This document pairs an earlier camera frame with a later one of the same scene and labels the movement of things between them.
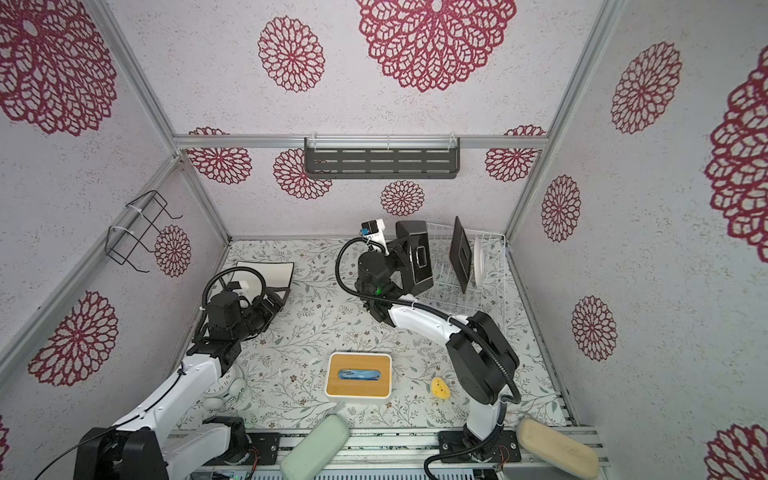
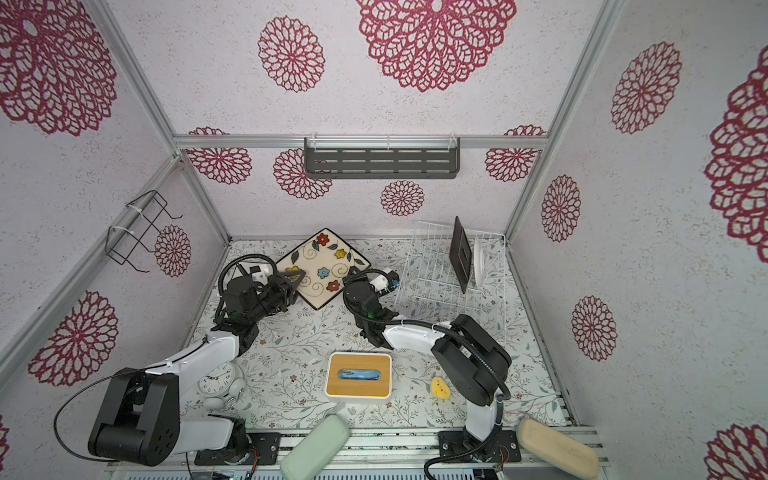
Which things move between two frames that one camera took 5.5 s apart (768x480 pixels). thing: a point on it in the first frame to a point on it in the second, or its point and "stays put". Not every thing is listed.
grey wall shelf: (388, 156) stays put
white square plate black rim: (274, 274) stays put
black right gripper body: (400, 266) to (353, 285)
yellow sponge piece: (440, 388) stays put
